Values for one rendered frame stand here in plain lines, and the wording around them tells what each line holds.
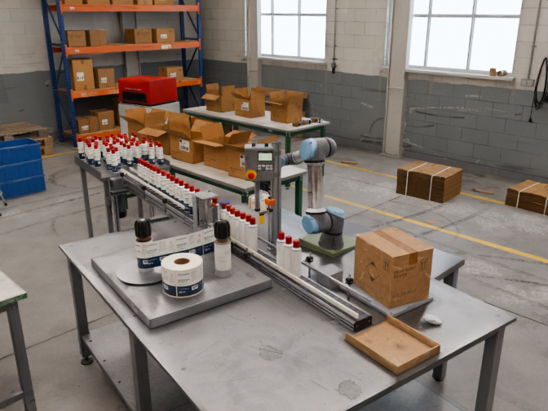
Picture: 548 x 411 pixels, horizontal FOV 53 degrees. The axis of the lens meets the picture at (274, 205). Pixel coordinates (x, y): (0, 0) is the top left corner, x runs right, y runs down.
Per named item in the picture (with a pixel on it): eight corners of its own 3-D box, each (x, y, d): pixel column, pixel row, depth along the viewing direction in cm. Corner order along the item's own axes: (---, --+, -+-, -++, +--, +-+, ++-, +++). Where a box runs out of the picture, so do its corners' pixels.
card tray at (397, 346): (344, 339, 237) (345, 332, 236) (386, 320, 251) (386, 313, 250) (396, 375, 214) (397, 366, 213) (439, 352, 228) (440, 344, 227)
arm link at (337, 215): (346, 232, 322) (350, 209, 317) (329, 235, 314) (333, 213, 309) (333, 224, 331) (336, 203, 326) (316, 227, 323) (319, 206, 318)
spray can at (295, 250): (289, 276, 283) (289, 240, 276) (296, 273, 286) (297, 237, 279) (294, 280, 279) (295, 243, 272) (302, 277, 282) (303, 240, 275)
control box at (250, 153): (245, 176, 311) (245, 143, 305) (275, 176, 311) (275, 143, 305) (245, 181, 302) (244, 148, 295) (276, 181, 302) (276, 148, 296)
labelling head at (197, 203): (192, 233, 336) (191, 193, 328) (211, 228, 343) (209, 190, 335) (204, 240, 326) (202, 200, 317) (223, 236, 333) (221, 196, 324)
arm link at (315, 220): (333, 232, 313) (331, 137, 304) (313, 237, 305) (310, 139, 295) (320, 229, 323) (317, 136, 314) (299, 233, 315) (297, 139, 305)
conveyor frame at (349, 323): (183, 222, 369) (183, 215, 367) (198, 218, 375) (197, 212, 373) (354, 332, 243) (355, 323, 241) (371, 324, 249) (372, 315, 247)
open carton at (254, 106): (227, 116, 767) (227, 88, 754) (250, 112, 793) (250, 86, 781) (245, 119, 740) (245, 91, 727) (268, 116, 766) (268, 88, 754)
